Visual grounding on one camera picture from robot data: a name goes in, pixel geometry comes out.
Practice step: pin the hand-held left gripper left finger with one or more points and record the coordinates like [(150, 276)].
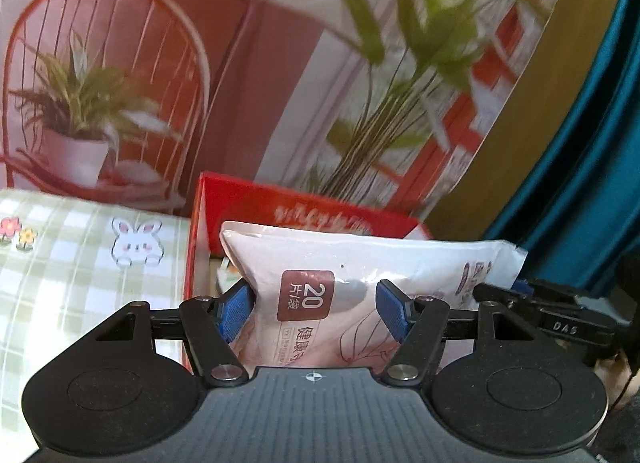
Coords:
[(235, 310)]

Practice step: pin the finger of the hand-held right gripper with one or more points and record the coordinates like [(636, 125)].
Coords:
[(560, 295), (575, 333)]

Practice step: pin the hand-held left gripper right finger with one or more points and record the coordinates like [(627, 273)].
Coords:
[(392, 310)]

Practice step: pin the white pink plastic packet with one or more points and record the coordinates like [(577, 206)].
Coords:
[(390, 258)]

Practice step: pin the red strawberry print box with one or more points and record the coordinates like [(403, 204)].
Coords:
[(235, 203)]

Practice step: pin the blue curtain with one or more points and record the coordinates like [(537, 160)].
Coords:
[(590, 143)]

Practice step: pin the green checked tablecloth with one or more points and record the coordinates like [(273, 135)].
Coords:
[(75, 283)]

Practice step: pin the printed wall tapestry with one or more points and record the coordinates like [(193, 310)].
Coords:
[(260, 68)]

